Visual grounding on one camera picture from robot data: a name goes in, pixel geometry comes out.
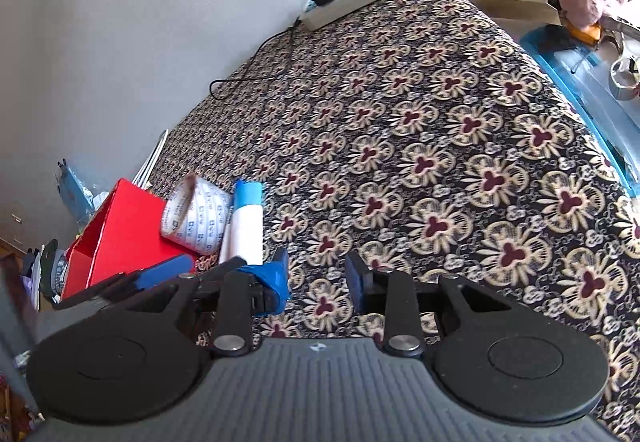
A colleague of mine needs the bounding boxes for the white tube blue cap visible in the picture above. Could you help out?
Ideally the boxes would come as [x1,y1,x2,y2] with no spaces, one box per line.
[218,180,264,265]

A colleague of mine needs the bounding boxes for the printed tape roll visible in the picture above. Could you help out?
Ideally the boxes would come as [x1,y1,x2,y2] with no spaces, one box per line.
[160,173,231,256]

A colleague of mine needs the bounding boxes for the red cardboard box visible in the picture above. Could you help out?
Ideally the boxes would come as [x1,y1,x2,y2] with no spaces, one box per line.
[62,179,198,299]

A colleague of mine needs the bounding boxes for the floral patterned tablecloth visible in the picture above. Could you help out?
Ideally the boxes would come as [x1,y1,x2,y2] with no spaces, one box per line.
[151,0,639,441]

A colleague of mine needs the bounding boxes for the blue plastic bin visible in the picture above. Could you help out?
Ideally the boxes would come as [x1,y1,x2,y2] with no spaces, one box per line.
[520,25,639,197]

